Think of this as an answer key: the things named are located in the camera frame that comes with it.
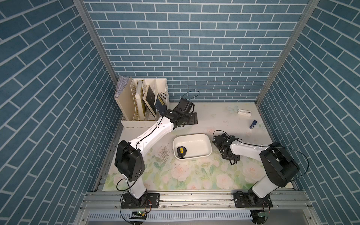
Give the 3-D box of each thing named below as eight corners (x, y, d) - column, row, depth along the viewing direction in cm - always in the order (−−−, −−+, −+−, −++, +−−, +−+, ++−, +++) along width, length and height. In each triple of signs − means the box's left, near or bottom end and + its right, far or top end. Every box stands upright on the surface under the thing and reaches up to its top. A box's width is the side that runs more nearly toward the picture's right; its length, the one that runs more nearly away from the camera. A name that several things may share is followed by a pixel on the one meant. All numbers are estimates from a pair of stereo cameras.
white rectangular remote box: (237, 113, 116) (238, 112, 114) (237, 110, 118) (238, 108, 117) (250, 116, 115) (251, 114, 113) (250, 112, 117) (251, 111, 115)
